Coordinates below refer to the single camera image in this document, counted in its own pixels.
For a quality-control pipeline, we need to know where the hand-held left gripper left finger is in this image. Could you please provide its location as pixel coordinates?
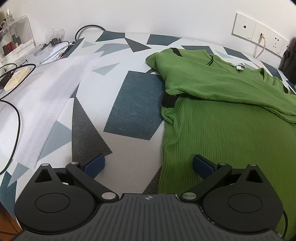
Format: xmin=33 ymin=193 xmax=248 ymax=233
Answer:
xmin=29 ymin=154 xmax=119 ymax=204

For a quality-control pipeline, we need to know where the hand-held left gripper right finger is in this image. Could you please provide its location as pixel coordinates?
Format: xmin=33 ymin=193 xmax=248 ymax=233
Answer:
xmin=179 ymin=155 xmax=269 ymax=203

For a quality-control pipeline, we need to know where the green knit sweater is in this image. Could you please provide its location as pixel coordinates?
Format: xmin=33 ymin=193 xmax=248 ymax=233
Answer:
xmin=146 ymin=47 xmax=296 ymax=240

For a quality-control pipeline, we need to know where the white foam sheet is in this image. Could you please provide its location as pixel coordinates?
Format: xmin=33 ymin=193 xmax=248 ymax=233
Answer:
xmin=0 ymin=54 xmax=102 ymax=169

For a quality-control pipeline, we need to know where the beige power strip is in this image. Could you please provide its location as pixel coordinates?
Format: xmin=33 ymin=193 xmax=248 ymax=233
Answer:
xmin=3 ymin=67 xmax=30 ymax=91

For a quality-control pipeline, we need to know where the clear bag of small parts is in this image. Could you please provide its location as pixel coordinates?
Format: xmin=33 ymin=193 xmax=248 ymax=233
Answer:
xmin=35 ymin=28 xmax=77 ymax=63

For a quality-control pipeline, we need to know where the clear acrylic organizer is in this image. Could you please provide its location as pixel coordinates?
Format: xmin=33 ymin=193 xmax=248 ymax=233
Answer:
xmin=0 ymin=15 xmax=36 ymax=64

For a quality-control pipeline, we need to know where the long black cable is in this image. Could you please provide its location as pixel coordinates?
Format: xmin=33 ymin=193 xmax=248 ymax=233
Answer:
xmin=0 ymin=98 xmax=22 ymax=175

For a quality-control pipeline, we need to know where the white cable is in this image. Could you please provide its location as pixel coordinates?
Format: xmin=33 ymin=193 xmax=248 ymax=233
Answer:
xmin=255 ymin=33 xmax=267 ymax=59

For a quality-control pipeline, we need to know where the black looped cable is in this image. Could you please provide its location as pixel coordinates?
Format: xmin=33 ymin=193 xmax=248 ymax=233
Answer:
xmin=74 ymin=25 xmax=106 ymax=43

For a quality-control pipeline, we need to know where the white power wall socket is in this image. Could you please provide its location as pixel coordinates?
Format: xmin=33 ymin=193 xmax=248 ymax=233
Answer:
xmin=266 ymin=30 xmax=290 ymax=57

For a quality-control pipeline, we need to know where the white wall socket with cable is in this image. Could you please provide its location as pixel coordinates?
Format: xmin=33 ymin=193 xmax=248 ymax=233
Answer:
xmin=251 ymin=21 xmax=271 ymax=48

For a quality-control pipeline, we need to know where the white coaxial wall socket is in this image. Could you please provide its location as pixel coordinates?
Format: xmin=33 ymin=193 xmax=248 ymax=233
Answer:
xmin=232 ymin=13 xmax=257 ymax=41

